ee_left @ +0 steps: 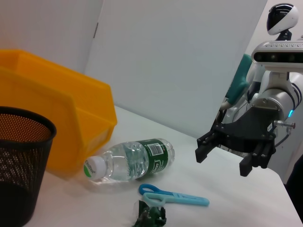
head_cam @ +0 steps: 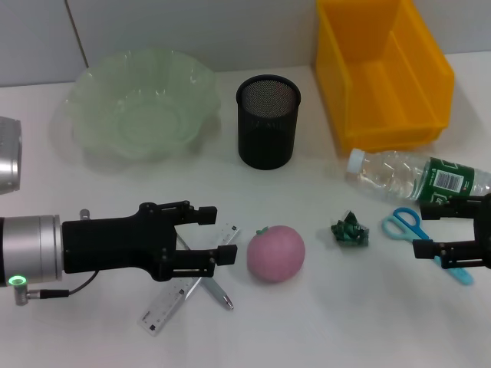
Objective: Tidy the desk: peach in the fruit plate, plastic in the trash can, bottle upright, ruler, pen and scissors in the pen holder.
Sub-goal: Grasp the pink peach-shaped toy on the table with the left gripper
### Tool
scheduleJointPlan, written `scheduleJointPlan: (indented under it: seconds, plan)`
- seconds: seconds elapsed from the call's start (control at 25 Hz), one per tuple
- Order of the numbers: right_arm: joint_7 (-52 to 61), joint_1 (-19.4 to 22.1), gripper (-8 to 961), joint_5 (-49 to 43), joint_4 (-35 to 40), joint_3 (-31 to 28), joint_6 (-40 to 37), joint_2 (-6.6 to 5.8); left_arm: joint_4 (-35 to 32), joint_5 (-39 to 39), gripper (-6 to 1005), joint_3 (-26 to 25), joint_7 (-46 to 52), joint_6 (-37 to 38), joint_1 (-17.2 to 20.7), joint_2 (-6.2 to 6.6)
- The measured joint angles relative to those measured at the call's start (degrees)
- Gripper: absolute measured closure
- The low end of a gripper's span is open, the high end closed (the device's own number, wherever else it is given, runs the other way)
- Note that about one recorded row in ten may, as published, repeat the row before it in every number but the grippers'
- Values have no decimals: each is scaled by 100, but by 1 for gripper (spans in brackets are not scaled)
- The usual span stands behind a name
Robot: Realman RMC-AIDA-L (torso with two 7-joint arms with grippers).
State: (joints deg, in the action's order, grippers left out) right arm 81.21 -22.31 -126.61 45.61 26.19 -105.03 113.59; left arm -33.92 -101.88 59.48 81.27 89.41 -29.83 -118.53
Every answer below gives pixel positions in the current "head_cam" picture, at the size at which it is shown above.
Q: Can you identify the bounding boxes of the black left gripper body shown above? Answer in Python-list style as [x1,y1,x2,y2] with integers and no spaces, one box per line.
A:
[61,202,178,283]

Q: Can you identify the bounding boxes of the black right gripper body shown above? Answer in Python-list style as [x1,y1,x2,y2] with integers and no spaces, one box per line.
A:
[473,193,491,269]

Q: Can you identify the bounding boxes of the clear water bottle green label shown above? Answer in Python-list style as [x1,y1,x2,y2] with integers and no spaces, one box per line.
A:
[344,148,491,207]

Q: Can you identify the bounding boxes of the pink peach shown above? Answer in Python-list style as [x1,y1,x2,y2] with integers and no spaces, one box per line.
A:
[245,225,307,284]

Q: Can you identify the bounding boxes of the silver pen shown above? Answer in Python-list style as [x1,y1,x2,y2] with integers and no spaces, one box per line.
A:
[174,232,235,311]

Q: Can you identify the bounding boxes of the blue scissors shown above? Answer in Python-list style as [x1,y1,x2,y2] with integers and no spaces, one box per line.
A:
[381,206,475,287]

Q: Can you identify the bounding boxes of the transparent plastic ruler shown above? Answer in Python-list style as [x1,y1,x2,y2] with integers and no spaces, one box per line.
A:
[137,220,242,337]

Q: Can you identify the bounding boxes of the black mesh pen holder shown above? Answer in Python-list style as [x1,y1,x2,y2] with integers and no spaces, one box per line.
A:
[236,74,302,171]

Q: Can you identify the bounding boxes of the green translucent fruit plate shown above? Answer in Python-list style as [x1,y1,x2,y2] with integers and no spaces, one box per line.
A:
[63,46,223,162]

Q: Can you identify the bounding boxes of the yellow plastic bin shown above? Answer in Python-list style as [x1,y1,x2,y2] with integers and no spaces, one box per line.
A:
[315,0,456,153]

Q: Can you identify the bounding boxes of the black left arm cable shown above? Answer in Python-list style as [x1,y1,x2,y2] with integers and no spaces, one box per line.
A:
[14,270,99,307]

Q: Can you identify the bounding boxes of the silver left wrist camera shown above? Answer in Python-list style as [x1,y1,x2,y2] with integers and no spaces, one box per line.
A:
[0,117,23,195]

